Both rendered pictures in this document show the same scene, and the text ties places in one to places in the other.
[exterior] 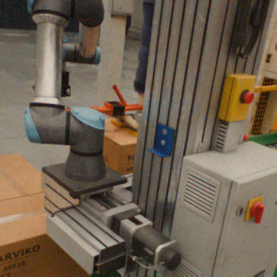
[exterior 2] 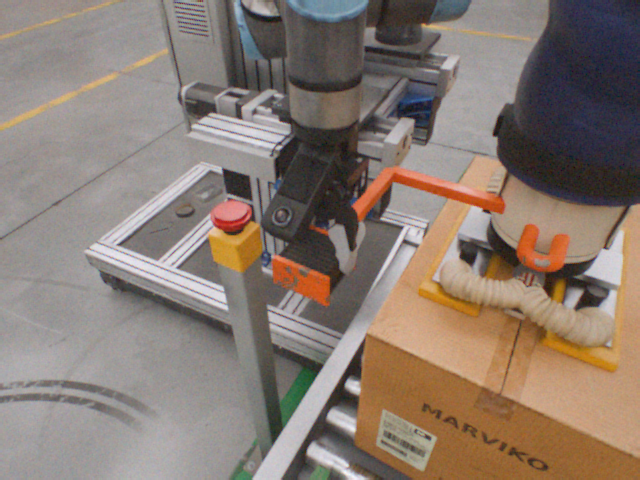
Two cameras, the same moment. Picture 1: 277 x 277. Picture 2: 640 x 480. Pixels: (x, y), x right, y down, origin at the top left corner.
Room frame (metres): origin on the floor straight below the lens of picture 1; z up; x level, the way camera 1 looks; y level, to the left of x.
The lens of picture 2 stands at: (2.68, -0.53, 1.50)
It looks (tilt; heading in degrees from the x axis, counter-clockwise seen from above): 43 degrees down; 160
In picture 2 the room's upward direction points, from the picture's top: straight up
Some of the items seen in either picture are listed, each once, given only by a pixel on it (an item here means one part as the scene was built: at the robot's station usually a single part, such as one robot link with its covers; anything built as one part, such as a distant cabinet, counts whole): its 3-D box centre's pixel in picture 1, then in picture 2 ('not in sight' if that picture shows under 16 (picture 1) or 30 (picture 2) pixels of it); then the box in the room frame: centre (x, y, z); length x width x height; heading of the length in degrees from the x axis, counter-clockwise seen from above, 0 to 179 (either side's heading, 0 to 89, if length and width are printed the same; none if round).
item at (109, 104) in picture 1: (114, 108); not in sight; (2.13, 0.19, 1.08); 0.10 x 0.08 x 0.06; 40
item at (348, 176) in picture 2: not in sight; (327, 163); (2.26, -0.37, 1.22); 0.09 x 0.08 x 0.12; 130
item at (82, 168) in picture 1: (86, 159); (399, 20); (1.37, 0.21, 1.09); 0.15 x 0.15 x 0.10
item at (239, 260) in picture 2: not in sight; (260, 378); (2.07, -0.48, 0.50); 0.07 x 0.07 x 1.00; 40
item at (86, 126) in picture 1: (85, 128); not in sight; (1.36, 0.22, 1.20); 0.13 x 0.12 x 0.14; 101
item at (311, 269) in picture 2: not in sight; (315, 262); (2.28, -0.39, 1.08); 0.09 x 0.08 x 0.05; 40
